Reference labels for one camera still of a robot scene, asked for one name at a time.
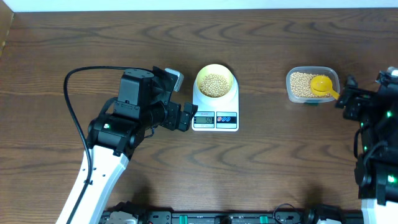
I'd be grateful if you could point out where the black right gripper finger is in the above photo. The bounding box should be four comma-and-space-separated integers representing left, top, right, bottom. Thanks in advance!
335, 88, 358, 109
345, 75, 358, 90

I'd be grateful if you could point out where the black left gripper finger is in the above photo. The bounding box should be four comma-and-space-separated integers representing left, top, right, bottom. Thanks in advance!
183, 102, 198, 117
177, 111, 192, 132

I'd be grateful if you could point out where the yellow measuring scoop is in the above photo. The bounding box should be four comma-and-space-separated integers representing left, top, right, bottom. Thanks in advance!
310, 75, 340, 100

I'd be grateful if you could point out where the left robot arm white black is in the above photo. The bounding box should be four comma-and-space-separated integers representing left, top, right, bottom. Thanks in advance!
57, 67, 198, 223

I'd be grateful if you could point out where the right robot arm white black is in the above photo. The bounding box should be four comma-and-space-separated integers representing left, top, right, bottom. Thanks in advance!
335, 76, 397, 223

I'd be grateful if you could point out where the white digital kitchen scale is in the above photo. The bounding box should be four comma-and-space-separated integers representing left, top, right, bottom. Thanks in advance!
192, 76, 239, 132

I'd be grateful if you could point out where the pale yellow bowl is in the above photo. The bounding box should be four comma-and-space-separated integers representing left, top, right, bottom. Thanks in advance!
195, 64, 234, 98

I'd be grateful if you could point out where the clear plastic container of soybeans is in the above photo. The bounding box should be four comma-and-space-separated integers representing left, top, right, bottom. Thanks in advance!
286, 66, 340, 103

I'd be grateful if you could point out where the cardboard panel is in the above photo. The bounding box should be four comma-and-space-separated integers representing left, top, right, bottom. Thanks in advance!
0, 0, 14, 55

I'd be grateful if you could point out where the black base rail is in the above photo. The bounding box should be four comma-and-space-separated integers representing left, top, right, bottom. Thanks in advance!
99, 202, 364, 224

